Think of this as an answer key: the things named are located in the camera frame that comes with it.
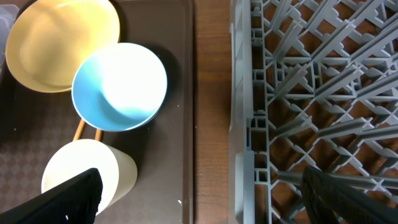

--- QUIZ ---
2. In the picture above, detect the yellow plate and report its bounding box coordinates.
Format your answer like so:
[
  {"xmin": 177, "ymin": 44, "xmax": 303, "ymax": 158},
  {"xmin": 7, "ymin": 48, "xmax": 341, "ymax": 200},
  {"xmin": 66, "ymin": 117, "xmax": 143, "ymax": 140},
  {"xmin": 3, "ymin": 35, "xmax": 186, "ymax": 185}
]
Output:
[{"xmin": 5, "ymin": 0, "xmax": 120, "ymax": 93}]

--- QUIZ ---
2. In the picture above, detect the grey dishwasher rack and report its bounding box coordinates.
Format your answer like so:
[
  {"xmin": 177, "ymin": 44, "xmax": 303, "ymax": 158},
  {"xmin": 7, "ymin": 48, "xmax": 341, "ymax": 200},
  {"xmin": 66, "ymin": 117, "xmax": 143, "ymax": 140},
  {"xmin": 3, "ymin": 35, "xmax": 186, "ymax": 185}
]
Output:
[{"xmin": 228, "ymin": 0, "xmax": 397, "ymax": 223}]

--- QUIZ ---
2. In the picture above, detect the pale green cup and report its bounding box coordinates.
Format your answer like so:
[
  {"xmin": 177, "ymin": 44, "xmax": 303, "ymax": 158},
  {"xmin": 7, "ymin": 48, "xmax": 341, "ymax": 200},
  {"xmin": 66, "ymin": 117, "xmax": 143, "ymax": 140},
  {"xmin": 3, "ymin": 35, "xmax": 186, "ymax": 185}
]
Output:
[{"xmin": 41, "ymin": 139, "xmax": 138, "ymax": 213}]

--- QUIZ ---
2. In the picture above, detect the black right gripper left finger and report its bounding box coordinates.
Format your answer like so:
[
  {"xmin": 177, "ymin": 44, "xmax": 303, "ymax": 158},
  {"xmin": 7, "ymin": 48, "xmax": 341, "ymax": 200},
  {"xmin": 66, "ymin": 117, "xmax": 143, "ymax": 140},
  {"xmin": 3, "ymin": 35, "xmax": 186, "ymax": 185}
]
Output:
[{"xmin": 1, "ymin": 168, "xmax": 103, "ymax": 224}]

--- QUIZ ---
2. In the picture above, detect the light blue bowl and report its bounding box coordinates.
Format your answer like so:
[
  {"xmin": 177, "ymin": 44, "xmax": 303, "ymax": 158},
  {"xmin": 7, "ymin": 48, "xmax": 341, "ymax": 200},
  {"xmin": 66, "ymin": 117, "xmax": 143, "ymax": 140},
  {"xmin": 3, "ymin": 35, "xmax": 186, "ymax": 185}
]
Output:
[{"xmin": 72, "ymin": 43, "xmax": 168, "ymax": 132}]

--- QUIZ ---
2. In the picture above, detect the brown plastic tray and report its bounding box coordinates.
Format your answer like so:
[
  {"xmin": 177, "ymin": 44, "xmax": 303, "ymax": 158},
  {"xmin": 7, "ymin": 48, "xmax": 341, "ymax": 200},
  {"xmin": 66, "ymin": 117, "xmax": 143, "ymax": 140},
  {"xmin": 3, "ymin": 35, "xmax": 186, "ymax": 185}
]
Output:
[{"xmin": 1, "ymin": 1, "xmax": 193, "ymax": 223}]

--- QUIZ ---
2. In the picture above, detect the right wooden chopstick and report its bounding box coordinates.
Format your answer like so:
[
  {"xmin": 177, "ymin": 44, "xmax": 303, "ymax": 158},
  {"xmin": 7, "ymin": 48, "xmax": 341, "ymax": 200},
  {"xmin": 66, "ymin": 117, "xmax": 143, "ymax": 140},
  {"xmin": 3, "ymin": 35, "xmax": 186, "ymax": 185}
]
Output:
[{"xmin": 95, "ymin": 129, "xmax": 103, "ymax": 141}]

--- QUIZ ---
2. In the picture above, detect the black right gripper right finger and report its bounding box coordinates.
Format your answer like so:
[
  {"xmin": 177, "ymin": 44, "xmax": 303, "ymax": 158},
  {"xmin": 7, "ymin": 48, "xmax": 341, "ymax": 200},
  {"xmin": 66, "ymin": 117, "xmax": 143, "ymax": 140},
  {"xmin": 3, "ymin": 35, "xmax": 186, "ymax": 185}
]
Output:
[{"xmin": 300, "ymin": 167, "xmax": 397, "ymax": 224}]

